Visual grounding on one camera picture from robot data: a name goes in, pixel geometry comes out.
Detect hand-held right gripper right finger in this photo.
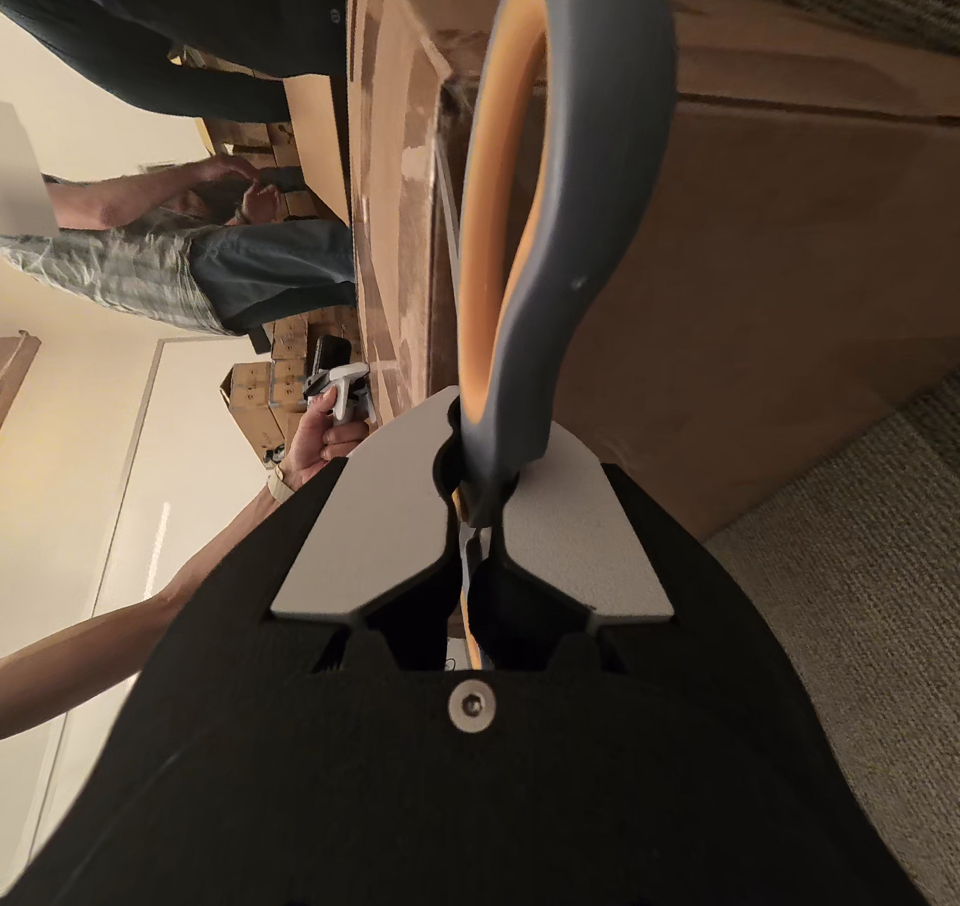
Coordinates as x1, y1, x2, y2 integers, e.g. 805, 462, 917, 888
467, 424, 676, 672

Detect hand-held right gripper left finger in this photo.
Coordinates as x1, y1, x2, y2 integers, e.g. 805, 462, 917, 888
268, 385, 462, 671

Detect grey orange scissors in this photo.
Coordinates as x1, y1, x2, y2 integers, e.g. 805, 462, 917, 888
431, 0, 680, 671

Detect another person's forearm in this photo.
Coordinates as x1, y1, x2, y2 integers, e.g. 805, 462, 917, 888
45, 171, 204, 231

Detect large brown cardboard box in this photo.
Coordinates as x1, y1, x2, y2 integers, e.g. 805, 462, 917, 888
345, 0, 960, 547

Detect open cardboard box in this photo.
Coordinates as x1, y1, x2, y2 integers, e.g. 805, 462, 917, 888
281, 72, 354, 228

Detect person's left hand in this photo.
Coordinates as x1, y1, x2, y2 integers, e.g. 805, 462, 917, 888
283, 392, 370, 491

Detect person's left forearm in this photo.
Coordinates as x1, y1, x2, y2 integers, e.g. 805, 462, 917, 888
0, 482, 301, 742

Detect stack of small cardboard boxes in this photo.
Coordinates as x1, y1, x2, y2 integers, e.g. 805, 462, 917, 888
198, 114, 369, 465

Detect wooden frame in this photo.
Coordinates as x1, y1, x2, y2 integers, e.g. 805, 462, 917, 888
0, 330, 42, 427

